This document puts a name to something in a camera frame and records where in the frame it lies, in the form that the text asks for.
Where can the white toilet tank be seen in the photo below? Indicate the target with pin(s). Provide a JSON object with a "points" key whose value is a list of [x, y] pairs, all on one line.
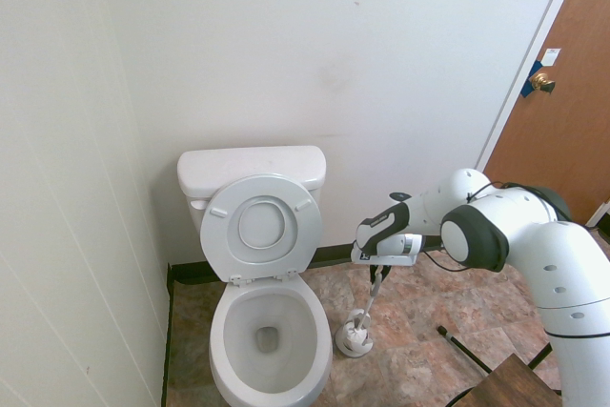
{"points": [[195, 211]]}

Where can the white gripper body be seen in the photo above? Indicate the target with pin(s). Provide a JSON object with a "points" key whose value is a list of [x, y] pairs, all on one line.
{"points": [[391, 259]]}

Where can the white toilet brush holder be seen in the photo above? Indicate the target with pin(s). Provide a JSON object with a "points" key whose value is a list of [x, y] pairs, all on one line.
{"points": [[352, 350]]}

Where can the white door label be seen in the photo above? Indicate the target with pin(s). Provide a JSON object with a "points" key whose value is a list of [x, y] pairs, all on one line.
{"points": [[551, 57]]}

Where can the white toilet seat lid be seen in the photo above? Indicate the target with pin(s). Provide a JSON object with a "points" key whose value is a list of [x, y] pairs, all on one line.
{"points": [[224, 245]]}

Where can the blue tape strip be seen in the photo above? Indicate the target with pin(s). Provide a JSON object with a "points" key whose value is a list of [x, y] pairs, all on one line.
{"points": [[528, 87]]}

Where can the white toilet brush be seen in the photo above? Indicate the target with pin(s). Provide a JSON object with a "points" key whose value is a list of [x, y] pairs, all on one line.
{"points": [[372, 297]]}

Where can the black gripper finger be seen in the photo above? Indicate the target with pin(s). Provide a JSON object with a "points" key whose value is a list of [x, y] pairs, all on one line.
{"points": [[372, 272], [385, 271]]}

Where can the brown wooden door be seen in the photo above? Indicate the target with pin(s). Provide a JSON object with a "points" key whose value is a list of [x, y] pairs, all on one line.
{"points": [[562, 140]]}

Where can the black camera tripod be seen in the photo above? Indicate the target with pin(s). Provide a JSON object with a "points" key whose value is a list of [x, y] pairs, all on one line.
{"points": [[464, 349]]}

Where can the white door frame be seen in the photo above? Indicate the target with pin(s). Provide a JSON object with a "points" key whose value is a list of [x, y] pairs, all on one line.
{"points": [[524, 73]]}

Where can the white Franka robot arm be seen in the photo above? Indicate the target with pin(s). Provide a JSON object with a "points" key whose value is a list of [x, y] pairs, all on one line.
{"points": [[548, 245]]}

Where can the white toilet bowl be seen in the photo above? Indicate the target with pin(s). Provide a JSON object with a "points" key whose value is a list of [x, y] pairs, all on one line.
{"points": [[224, 364]]}

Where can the brown wooden table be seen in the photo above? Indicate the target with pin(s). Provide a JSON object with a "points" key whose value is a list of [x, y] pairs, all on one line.
{"points": [[519, 383]]}

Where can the brass door knob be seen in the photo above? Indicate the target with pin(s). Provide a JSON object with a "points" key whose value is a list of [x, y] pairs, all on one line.
{"points": [[541, 80]]}

